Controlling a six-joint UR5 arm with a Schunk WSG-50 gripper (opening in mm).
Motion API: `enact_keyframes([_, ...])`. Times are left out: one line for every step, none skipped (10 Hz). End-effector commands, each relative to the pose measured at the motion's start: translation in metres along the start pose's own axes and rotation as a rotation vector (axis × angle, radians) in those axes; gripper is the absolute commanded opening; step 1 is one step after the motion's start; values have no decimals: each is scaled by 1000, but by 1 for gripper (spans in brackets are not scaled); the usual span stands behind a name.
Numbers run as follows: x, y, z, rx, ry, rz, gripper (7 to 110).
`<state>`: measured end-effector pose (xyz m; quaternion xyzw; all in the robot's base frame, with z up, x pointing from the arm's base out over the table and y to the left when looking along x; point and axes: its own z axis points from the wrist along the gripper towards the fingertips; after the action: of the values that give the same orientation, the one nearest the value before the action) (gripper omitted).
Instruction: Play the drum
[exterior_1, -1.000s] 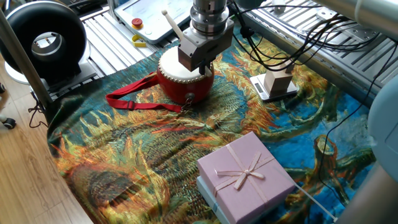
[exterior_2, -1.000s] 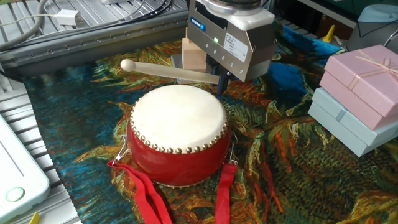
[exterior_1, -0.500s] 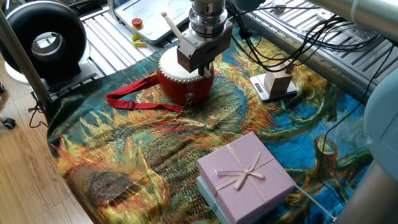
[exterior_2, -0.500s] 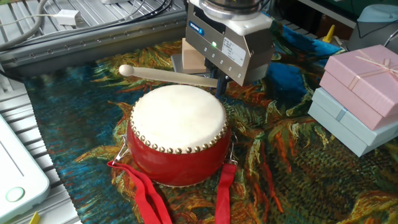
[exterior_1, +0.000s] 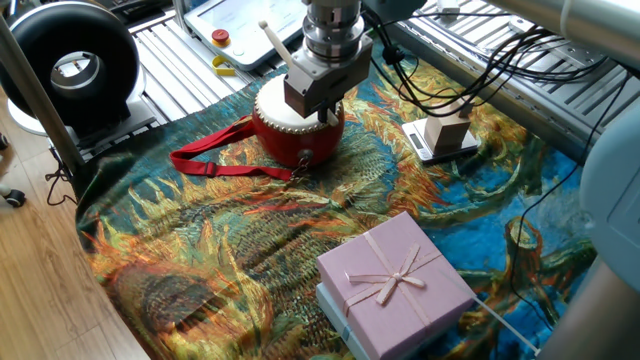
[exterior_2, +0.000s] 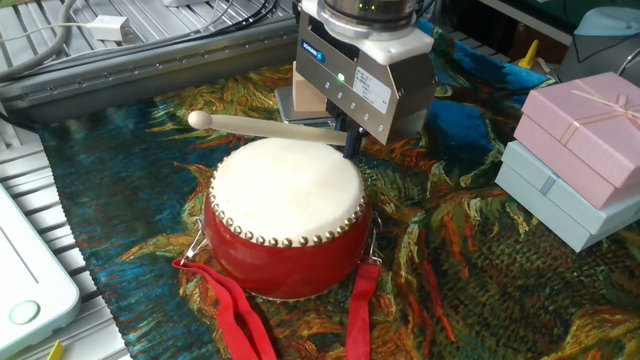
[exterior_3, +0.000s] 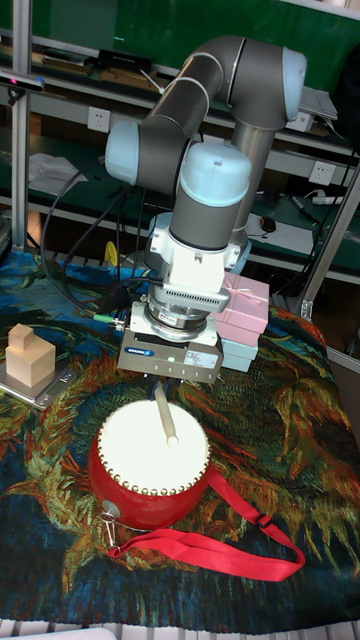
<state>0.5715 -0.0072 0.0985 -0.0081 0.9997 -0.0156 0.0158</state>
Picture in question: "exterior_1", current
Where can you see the grey Schunk gripper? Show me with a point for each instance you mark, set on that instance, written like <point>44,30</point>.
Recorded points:
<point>310,95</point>

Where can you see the light wooden drumstick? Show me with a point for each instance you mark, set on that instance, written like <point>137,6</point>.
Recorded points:
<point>277,45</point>

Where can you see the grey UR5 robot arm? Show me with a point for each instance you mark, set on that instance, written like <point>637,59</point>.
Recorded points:
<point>615,200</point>

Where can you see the red drum with white skin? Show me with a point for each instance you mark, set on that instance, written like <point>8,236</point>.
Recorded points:
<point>295,145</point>

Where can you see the silver digital scale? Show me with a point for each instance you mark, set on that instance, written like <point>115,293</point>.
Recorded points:
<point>415,140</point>

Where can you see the large wooden block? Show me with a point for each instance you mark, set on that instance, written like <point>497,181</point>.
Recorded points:
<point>445,132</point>

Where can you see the yellow plastic hook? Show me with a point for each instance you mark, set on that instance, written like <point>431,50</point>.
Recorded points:
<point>220,70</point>

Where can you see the white teach pendant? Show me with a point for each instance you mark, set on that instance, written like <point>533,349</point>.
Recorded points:
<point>240,30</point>

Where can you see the small wooden cube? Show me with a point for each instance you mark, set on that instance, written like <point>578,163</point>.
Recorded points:
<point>460,107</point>

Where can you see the sunflower painting tablecloth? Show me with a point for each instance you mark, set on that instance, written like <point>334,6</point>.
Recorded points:
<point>250,240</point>

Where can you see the white power adapter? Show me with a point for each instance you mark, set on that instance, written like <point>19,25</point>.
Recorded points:
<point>448,5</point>

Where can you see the light blue gift box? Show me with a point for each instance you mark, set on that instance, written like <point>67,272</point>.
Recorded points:
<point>332,315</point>

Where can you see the pink gift box with ribbon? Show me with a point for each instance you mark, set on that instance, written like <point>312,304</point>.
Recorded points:
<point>400,320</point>

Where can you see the silver robot mounting plate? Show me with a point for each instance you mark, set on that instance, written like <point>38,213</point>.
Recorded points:
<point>575,55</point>

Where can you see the black caster wheel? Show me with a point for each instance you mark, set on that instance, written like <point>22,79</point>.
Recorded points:
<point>15,198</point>
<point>3,141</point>

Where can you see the grey aluminium table rail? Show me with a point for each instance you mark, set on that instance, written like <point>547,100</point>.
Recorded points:
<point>525,112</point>

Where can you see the grey aluminium frame post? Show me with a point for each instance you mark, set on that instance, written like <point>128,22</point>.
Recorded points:
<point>45,110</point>

